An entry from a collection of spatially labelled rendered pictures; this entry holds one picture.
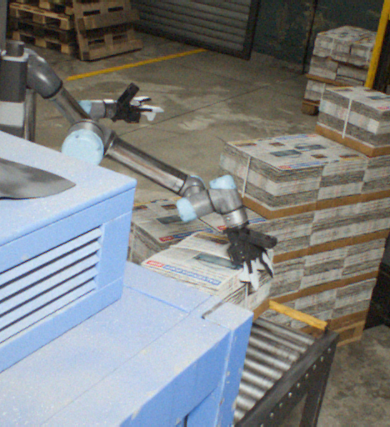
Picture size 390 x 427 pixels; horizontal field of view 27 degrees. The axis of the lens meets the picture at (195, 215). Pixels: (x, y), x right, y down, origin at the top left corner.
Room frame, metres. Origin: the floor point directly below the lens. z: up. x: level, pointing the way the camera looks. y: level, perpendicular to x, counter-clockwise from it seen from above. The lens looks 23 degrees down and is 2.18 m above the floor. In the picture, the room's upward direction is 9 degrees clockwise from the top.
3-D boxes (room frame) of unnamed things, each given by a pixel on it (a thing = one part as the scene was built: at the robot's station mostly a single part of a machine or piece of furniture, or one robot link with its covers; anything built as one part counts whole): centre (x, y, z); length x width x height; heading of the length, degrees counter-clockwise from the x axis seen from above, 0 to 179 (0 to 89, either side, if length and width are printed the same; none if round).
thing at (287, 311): (2.54, -0.31, 0.81); 0.43 x 0.03 x 0.02; 63
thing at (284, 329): (2.47, -0.26, 0.77); 0.47 x 0.05 x 0.05; 63
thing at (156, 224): (3.39, -0.20, 0.42); 1.17 x 0.39 x 0.83; 131
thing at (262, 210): (3.48, -0.30, 0.86); 0.38 x 0.29 x 0.04; 42
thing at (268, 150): (3.48, -0.31, 1.06); 0.37 x 0.29 x 0.01; 42
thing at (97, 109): (3.15, 0.48, 1.23); 0.11 x 0.08 x 0.09; 124
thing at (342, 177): (3.68, -0.52, 0.95); 0.38 x 0.29 x 0.23; 40
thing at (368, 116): (3.87, -0.75, 0.65); 0.39 x 0.30 x 1.29; 41
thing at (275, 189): (3.48, -0.30, 0.95); 0.38 x 0.29 x 0.23; 42
